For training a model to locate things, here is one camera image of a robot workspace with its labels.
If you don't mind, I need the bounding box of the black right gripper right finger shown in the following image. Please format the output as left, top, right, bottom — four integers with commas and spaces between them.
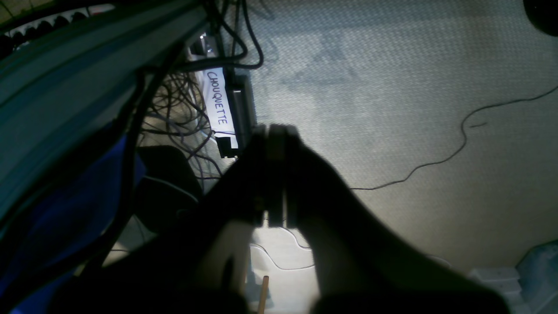
269, 125, 509, 314

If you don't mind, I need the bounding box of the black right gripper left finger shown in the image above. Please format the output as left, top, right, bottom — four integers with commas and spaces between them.
48, 125, 266, 314

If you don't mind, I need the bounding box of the blue plastic mount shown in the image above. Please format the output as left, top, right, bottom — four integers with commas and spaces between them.
1, 136, 128, 314

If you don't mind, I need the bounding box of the thin black floor cable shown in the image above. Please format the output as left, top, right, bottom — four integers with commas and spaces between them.
351, 85, 558, 191

